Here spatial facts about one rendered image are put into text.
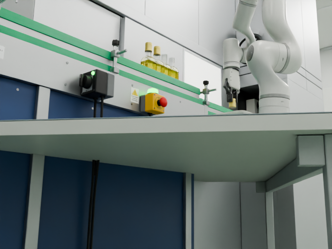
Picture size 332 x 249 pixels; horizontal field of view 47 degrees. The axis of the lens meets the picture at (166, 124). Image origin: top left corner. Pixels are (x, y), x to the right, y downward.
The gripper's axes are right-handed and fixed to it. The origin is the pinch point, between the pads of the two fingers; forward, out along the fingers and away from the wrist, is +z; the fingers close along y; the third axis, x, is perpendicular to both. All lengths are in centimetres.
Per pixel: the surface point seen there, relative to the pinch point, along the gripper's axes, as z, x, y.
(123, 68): 1, -6, 67
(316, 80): -44, -4, -129
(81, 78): 13, 1, 91
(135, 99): 13, -4, 63
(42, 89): 19, -3, 102
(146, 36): -33, -33, 29
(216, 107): -0.9, -18.2, -12.0
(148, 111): 18, -1, 58
